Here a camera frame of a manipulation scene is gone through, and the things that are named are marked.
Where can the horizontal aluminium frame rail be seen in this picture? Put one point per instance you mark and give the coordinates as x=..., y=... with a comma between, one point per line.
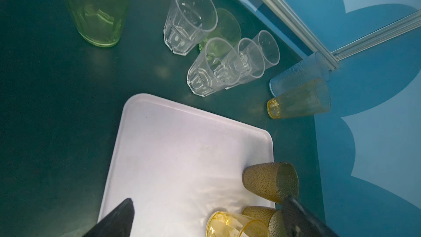
x=393, y=30

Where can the short yellow transparent glass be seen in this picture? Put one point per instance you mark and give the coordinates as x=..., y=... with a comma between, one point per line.
x=228, y=224

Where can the clear faceted glass four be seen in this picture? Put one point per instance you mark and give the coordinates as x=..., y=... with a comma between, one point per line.
x=269, y=47

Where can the clear faceted glass one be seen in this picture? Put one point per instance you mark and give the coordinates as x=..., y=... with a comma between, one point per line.
x=188, y=23

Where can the tall green transparent glass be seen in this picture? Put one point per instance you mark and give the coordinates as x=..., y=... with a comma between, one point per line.
x=99, y=22

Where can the small green transparent glass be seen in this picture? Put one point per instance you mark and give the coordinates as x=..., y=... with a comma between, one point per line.
x=227, y=28

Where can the clear faceted glass two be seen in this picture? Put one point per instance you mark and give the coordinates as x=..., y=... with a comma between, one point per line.
x=251, y=65

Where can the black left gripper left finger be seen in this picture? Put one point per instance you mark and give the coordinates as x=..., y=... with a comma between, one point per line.
x=118, y=223

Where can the right aluminium frame post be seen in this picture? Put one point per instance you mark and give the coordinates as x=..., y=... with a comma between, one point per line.
x=284, y=12

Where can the tall yellow transparent glass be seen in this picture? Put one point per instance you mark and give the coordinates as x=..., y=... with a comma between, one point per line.
x=308, y=99

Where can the tall frosted blue glass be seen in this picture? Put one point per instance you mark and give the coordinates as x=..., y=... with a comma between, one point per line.
x=310, y=68

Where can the clear faceted glass three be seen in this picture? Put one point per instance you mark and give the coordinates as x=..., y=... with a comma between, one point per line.
x=215, y=68

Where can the white plastic tray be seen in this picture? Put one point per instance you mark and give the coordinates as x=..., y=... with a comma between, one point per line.
x=180, y=165

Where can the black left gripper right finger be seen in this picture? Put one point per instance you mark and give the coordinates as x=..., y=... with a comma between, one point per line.
x=300, y=222

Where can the dimpled amber glass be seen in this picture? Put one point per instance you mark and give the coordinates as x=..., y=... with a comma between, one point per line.
x=271, y=217
x=274, y=181

